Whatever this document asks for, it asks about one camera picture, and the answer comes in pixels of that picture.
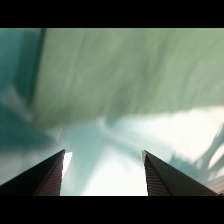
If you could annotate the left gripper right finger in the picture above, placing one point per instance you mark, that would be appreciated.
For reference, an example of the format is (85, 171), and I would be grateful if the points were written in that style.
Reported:
(166, 180)

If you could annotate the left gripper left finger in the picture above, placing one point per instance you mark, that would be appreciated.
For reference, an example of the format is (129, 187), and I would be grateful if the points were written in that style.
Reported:
(40, 176)

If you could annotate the green garment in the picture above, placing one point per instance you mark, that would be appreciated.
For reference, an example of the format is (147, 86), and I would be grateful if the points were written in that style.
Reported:
(126, 73)

